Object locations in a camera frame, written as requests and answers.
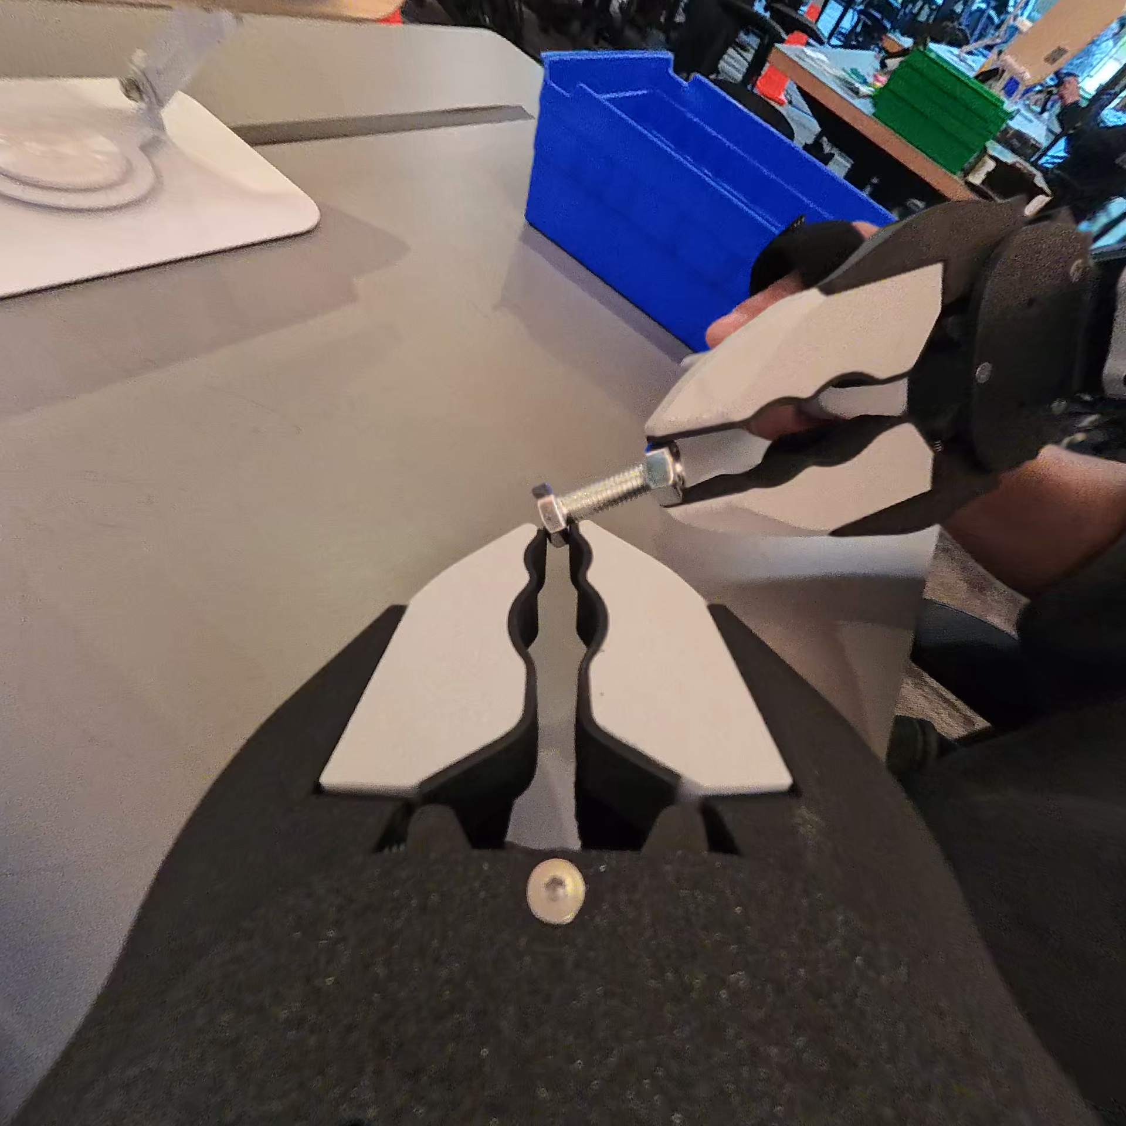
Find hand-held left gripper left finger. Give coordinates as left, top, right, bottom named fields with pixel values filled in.
left=319, top=524, right=561, bottom=832

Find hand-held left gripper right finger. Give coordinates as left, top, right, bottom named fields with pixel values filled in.
left=564, top=522, right=797, bottom=832

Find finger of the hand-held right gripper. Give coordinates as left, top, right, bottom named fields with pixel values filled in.
left=677, top=414, right=943, bottom=534
left=645, top=259, right=952, bottom=442

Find silver hex nut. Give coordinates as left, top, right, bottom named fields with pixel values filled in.
left=639, top=442, right=691, bottom=508

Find blue plastic bin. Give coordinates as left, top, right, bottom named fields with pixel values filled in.
left=522, top=46, right=894, bottom=354

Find silver bolt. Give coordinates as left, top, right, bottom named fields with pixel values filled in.
left=532, top=459, right=655, bottom=547

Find person's right forearm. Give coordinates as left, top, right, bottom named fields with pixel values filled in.
left=950, top=442, right=1126, bottom=604

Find grey desk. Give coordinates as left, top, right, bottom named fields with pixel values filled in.
left=0, top=0, right=943, bottom=1126

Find person's right hand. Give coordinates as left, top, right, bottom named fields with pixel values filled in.
left=706, top=278, right=832, bottom=442

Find green crate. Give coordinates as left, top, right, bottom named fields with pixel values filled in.
left=873, top=42, right=1016, bottom=176

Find wooden table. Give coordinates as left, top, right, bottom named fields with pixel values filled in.
left=766, top=42, right=1060, bottom=206

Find person's dark clothing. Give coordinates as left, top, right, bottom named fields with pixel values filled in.
left=886, top=579, right=1126, bottom=1126

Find white document stand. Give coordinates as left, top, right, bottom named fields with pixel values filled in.
left=0, top=0, right=322, bottom=303

